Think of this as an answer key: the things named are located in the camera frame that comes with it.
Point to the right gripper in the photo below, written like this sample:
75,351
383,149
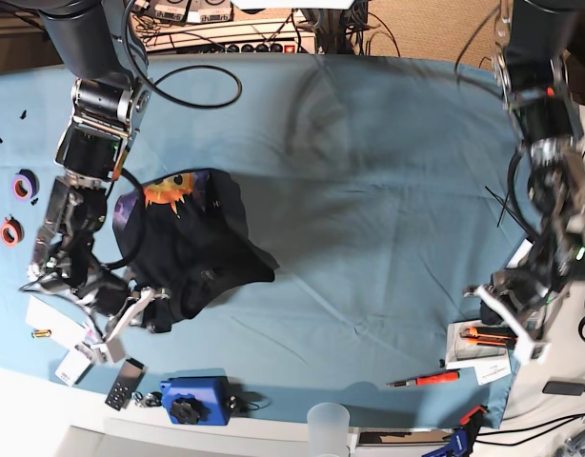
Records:
133,309

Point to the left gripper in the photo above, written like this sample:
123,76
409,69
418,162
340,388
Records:
518,300

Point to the black t-shirt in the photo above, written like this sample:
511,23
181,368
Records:
192,234

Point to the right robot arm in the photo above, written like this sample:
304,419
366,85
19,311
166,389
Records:
109,97

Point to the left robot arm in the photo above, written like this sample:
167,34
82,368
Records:
546,175

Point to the white marker pen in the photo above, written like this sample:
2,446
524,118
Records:
520,253

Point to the white paper sheet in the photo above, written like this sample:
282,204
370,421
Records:
63,330

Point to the black remote control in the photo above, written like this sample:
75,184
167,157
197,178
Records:
125,384

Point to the white card box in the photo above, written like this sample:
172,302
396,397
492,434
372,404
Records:
73,367

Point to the orange utility knife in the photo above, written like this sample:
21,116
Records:
489,337

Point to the white business card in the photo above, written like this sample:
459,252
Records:
491,370

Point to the brass battery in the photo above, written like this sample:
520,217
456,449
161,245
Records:
41,333

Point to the orange screwdriver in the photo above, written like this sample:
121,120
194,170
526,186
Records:
433,379

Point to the blue plastic box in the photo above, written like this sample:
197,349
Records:
196,401

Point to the red tape roll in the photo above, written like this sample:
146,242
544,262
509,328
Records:
11,232

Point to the blue orange clamp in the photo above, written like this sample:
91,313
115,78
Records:
461,442

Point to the purple tape roll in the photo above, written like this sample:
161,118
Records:
25,185

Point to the frosted plastic cup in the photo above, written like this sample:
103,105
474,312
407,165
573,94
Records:
328,425

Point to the power strip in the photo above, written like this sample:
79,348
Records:
251,47

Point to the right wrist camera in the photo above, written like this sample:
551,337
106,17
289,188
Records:
108,353

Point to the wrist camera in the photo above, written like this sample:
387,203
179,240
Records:
529,350
108,353

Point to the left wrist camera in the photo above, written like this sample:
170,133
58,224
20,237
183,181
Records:
529,350

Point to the black cable tie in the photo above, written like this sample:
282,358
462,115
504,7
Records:
503,201
512,214

